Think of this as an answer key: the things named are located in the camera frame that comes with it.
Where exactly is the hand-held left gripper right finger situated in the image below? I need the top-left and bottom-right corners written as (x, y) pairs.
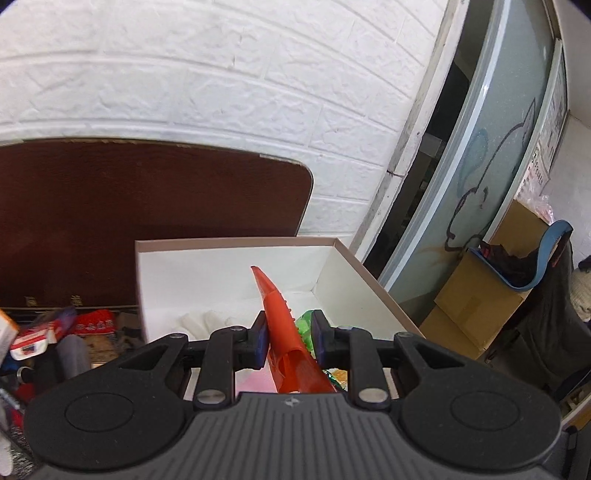
top-left (310, 309), bottom-right (467, 411)

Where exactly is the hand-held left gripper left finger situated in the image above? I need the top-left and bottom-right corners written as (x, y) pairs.
top-left (115, 310), bottom-right (270, 412)

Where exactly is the green snack packet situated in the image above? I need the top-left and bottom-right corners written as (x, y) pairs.
top-left (295, 311), bottom-right (320, 360)

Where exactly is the orange plastic scoop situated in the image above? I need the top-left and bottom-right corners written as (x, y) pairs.
top-left (250, 265), bottom-right (338, 394)

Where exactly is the green yellow cracker packet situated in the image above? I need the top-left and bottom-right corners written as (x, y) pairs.
top-left (323, 367), bottom-right (352, 393)

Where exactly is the beige cardboard box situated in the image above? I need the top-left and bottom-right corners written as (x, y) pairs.
top-left (135, 236), bottom-right (426, 403)

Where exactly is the flat brown cardboard box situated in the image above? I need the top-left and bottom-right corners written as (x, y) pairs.
top-left (433, 251), bottom-right (526, 360)

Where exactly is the red printed packet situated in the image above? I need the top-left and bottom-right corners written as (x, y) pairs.
top-left (73, 311), bottom-right (117, 336)

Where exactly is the brown wooden chair back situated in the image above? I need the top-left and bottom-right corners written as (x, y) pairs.
top-left (0, 137), bottom-right (314, 311)

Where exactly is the grey roll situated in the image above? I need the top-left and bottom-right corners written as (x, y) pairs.
top-left (57, 334), bottom-right (92, 383)

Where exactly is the dark grey jacket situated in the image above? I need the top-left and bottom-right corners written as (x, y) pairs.
top-left (502, 240), bottom-right (591, 403)

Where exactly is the red white small carton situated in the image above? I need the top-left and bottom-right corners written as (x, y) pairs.
top-left (9, 320), bottom-right (62, 361)

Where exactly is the tall brown cardboard box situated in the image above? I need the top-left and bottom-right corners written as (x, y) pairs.
top-left (488, 198), bottom-right (556, 260)

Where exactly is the orange white carton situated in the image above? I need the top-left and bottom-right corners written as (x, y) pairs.
top-left (0, 308), bottom-right (20, 354)

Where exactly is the frosted glass sliding door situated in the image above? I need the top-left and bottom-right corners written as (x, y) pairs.
top-left (378, 0), bottom-right (570, 297)

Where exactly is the pink plastic bag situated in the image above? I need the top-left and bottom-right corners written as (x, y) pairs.
top-left (530, 193), bottom-right (556, 219)

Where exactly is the white fluffy cloth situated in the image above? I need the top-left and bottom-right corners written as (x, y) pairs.
top-left (569, 257), bottom-right (591, 325)

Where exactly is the white paper notice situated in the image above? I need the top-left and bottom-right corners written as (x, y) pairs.
top-left (525, 105), bottom-right (568, 186)

